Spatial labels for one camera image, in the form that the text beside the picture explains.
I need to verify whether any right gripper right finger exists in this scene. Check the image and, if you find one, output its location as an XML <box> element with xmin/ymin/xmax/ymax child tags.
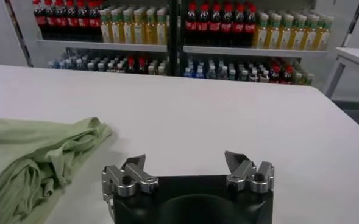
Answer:
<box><xmin>224</xmin><ymin>150</ymin><xmax>275</xmax><ymax>194</ymax></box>

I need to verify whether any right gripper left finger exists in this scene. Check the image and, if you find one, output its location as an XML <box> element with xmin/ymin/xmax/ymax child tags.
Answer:
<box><xmin>101</xmin><ymin>153</ymin><xmax>160</xmax><ymax>197</ymax></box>

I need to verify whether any light green t-shirt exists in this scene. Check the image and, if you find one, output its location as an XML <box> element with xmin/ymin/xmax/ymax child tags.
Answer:
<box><xmin>0</xmin><ymin>114</ymin><xmax>113</xmax><ymax>224</ymax></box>

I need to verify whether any white shelf with bottles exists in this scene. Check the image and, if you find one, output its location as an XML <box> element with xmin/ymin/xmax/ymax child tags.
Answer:
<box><xmin>172</xmin><ymin>0</ymin><xmax>359</xmax><ymax>89</ymax></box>

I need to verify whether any glass drinks display cabinet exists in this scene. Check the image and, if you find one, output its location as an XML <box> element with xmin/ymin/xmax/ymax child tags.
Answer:
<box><xmin>5</xmin><ymin>0</ymin><xmax>180</xmax><ymax>77</ymax></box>

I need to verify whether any small red cap cola bottle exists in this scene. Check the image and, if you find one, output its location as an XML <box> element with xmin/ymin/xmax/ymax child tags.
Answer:
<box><xmin>269</xmin><ymin>65</ymin><xmax>281</xmax><ymax>84</ymax></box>
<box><xmin>281</xmin><ymin>65</ymin><xmax>294</xmax><ymax>85</ymax></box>
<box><xmin>126</xmin><ymin>57</ymin><xmax>137</xmax><ymax>74</ymax></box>
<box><xmin>137</xmin><ymin>57</ymin><xmax>148</xmax><ymax>75</ymax></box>

